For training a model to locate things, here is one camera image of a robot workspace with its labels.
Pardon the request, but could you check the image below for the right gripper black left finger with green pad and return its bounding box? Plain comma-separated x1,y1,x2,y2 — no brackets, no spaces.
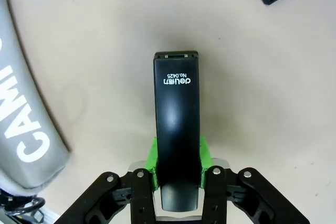
69,136,159,224

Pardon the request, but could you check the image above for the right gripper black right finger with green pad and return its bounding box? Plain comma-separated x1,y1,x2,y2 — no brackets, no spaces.
197,136,311,224

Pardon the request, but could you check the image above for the black deli stapler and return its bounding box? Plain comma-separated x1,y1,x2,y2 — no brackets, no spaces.
153,51,200,212

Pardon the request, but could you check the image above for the grey campus pencil case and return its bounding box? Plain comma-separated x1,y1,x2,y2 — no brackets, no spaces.
0,0,72,196

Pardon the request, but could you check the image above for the black cable bundle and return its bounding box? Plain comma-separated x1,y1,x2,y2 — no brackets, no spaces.
0,194,46,216

